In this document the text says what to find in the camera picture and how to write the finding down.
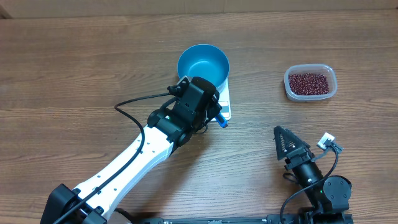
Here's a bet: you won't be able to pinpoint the blue bowl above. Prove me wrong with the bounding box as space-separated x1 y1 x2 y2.
177 44 230 91

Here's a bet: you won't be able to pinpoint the white digital kitchen scale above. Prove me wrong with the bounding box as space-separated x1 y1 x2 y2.
177 77 232 122

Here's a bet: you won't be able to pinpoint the clear plastic container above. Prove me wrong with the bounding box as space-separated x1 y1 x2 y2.
284 63 338 102

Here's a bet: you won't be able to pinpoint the red beans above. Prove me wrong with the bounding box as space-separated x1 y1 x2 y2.
288 73 329 95

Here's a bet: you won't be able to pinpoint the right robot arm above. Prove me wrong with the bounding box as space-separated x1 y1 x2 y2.
273 126 353 224

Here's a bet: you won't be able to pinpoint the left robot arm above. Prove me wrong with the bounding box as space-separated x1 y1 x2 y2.
41 77 221 223

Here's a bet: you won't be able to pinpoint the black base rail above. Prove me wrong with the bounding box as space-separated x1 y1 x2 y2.
124 213 354 224

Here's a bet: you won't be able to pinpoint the red measuring scoop blue handle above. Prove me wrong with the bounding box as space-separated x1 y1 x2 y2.
215 113 228 128

